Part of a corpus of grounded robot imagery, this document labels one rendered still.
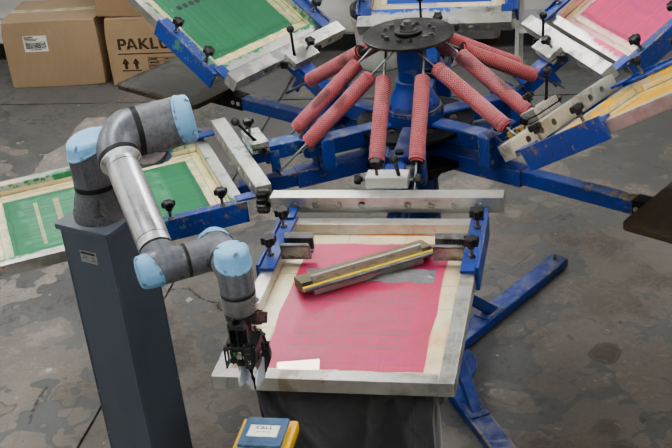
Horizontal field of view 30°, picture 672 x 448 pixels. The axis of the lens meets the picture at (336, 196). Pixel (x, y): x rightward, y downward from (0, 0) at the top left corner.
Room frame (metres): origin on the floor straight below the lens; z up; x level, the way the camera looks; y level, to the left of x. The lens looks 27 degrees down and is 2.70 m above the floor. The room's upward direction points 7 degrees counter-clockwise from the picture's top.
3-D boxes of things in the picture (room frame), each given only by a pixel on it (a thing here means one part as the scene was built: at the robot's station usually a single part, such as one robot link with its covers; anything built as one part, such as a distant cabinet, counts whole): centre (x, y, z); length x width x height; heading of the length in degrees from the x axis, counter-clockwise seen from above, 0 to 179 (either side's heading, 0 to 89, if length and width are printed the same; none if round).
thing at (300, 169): (3.65, 0.31, 0.90); 1.24 x 0.06 x 0.06; 106
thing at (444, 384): (2.80, -0.03, 0.97); 0.79 x 0.58 x 0.04; 166
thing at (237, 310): (2.26, 0.22, 1.32); 0.08 x 0.08 x 0.05
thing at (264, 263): (3.10, 0.18, 0.97); 0.30 x 0.05 x 0.07; 166
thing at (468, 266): (2.96, -0.36, 0.97); 0.30 x 0.05 x 0.07; 166
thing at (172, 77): (4.29, 0.19, 0.91); 1.34 x 0.40 x 0.08; 46
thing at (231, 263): (2.26, 0.23, 1.40); 0.09 x 0.08 x 0.11; 19
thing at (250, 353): (2.25, 0.23, 1.24); 0.09 x 0.08 x 0.12; 166
